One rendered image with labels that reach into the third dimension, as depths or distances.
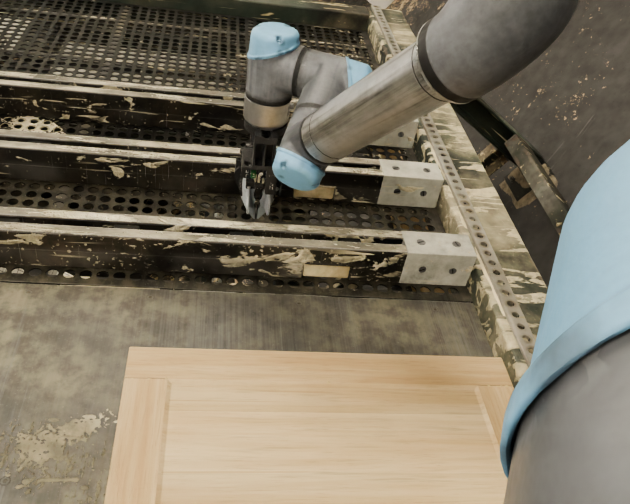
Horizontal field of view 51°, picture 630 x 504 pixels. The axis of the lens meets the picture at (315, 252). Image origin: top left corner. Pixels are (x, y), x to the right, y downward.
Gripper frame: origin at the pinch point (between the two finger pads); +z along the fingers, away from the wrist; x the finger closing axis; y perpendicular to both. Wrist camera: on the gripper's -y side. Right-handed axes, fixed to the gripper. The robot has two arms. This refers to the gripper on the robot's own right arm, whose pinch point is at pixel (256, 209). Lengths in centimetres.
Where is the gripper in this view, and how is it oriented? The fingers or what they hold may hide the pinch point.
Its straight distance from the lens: 122.8
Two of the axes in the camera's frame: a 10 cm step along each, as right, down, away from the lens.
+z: -1.4, 7.6, 6.3
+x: 9.9, 0.6, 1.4
